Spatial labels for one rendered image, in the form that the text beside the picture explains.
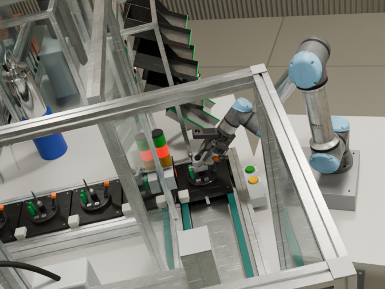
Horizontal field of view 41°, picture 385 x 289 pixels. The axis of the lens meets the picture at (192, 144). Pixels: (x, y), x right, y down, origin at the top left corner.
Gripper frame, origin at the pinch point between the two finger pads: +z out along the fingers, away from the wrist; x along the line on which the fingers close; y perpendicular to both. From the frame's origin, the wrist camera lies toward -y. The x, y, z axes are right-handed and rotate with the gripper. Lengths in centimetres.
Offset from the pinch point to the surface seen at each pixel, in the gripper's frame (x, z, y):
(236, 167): 3.2, -2.2, 20.4
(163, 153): -21.4, -11.6, -25.1
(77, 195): 7, 47, -37
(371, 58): 204, -27, 191
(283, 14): 317, 3, 152
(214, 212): -17.8, 10.2, 12.2
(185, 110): 33.4, -2.4, -3.6
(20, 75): 55, 27, -78
